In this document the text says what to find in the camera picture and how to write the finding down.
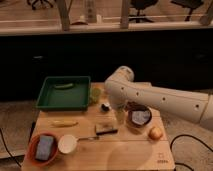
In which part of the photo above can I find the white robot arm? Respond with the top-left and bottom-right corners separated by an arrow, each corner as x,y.
104,66 -> 213,132

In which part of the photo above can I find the brown cloth lump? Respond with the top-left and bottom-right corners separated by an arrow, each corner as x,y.
125,102 -> 142,111

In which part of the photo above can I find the dark bowl with cloth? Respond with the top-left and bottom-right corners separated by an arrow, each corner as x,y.
128,105 -> 152,128

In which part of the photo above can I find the green plastic cup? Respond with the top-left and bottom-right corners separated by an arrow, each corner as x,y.
90,88 -> 101,103

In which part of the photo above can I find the yellow round fruit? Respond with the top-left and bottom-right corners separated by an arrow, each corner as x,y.
148,127 -> 163,140

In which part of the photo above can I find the green plastic tray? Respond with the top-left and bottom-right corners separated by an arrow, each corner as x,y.
36,76 -> 90,111

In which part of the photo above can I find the yellow banana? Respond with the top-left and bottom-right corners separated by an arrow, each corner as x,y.
51,120 -> 78,127

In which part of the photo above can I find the blue sponge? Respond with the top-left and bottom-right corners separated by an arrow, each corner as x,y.
35,135 -> 54,161

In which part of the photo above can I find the orange bowl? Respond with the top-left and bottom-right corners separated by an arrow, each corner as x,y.
27,133 -> 58,167

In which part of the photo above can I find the black office chair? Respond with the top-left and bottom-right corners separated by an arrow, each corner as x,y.
129,0 -> 158,23
171,0 -> 204,21
26,0 -> 54,10

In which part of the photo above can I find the black office chair right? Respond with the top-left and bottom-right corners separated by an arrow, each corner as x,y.
171,0 -> 204,21

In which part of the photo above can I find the black office chair left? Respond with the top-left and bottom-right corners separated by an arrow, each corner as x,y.
26,0 -> 54,10

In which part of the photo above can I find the black cable right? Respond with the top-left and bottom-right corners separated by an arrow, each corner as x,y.
169,133 -> 213,171

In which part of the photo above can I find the black cable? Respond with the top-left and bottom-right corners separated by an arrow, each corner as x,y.
169,133 -> 213,171
0,127 -> 23,168

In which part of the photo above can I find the black cable left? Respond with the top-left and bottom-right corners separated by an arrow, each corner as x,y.
0,127 -> 23,168

